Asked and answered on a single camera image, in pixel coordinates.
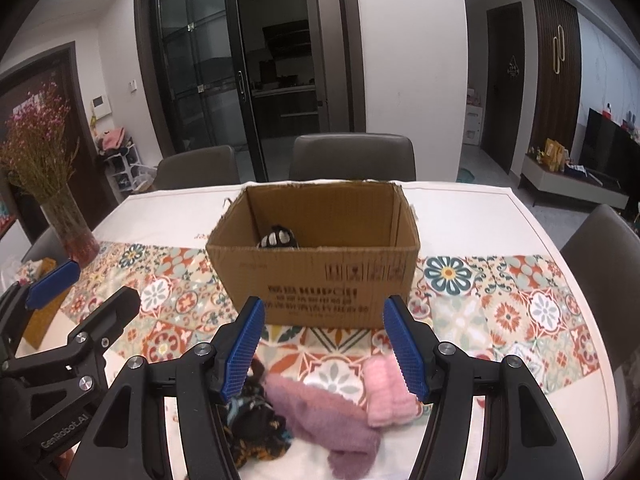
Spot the kitchen range hood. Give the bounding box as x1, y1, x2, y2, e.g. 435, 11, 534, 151
262, 20, 311, 58

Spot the dark door with ornament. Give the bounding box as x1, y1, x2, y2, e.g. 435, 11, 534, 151
486, 2, 526, 176

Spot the slatted wardrobe with gold handles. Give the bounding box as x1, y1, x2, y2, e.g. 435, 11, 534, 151
530, 0, 583, 163

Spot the cardboard box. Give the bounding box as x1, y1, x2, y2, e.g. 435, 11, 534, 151
206, 180, 421, 329

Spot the floral patterned table runner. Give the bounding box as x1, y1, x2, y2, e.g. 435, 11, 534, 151
60, 241, 601, 411

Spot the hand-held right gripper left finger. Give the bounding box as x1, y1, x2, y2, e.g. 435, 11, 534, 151
67, 296, 266, 480

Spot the grey television cabinet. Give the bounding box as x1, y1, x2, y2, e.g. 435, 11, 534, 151
517, 152, 631, 211

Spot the glass vase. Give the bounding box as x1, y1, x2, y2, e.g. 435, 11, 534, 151
40, 182, 101, 267

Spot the dark patterned sock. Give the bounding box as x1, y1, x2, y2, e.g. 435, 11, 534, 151
215, 357, 297, 471

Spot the white shoe rack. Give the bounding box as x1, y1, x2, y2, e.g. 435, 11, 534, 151
102, 142, 146, 201

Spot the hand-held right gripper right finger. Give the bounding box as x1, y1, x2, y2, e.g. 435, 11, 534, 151
382, 296, 586, 480

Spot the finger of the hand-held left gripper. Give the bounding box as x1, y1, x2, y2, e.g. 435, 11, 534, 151
0, 287, 142, 396
0, 260, 82, 341

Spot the pink fluffy sock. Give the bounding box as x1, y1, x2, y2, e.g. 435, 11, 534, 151
362, 354, 422, 428

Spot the black and white sock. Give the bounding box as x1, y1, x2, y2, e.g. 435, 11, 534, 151
256, 224, 301, 250

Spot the white tablecloth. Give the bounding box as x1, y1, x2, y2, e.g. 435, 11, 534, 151
0, 180, 621, 480

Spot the black television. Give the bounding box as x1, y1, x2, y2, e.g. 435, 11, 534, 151
582, 107, 640, 196

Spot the kitchen counter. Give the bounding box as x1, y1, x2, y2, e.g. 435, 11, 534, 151
251, 82, 321, 138

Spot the dark wooden door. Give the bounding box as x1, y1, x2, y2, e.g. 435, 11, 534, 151
0, 42, 118, 241

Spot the dark framed sliding door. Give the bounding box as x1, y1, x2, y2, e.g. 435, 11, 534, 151
303, 0, 367, 136

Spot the glass sliding door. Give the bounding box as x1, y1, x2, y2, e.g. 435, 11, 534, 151
134, 0, 271, 183

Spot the mustard yellow cloth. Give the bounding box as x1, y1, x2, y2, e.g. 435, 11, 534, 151
20, 257, 68, 351

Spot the mauve fluffy sock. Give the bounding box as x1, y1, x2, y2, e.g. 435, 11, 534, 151
264, 372, 382, 480

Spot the grey dining chair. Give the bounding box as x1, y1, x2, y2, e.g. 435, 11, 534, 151
20, 227, 66, 263
154, 145, 242, 191
560, 204, 640, 376
289, 133, 417, 182

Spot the yellow gift box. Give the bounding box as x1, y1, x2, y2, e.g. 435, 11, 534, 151
542, 137, 568, 171

